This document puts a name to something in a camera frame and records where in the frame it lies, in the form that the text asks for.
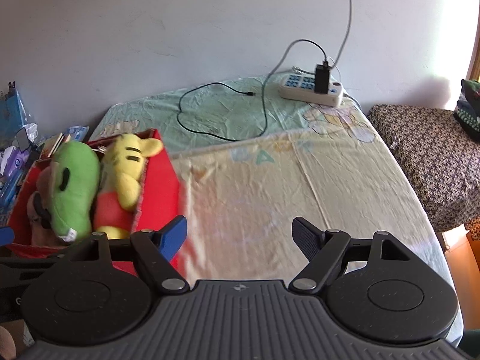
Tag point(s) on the pile of colourful toys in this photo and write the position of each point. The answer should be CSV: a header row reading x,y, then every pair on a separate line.
x,y
17,159

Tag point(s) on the red storage box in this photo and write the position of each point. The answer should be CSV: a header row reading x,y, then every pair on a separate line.
x,y
158,204

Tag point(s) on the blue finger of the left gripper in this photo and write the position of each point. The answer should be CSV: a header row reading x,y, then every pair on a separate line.
x,y
7,236

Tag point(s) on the black power adapter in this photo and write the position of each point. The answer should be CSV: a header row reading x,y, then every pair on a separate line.
x,y
322,76

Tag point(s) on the pink plush teddy bear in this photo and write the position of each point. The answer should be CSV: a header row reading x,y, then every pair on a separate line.
x,y
38,215

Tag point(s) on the patterned brown stool cover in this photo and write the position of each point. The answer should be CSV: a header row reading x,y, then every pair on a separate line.
x,y
437,156

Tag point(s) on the yellow tiger plush toy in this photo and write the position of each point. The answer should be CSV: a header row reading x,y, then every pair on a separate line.
x,y
120,186

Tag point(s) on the green plush toy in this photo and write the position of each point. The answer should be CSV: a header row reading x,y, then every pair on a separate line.
x,y
73,184

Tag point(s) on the white power strip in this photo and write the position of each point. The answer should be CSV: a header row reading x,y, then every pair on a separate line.
x,y
302,88

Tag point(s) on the blue plastic bag package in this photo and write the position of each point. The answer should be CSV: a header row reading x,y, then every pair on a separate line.
x,y
14,117

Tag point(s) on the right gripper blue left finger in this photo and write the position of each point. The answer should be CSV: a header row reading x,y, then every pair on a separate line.
x,y
171,237

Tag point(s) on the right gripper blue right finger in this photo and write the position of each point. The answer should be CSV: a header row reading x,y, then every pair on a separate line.
x,y
309,239

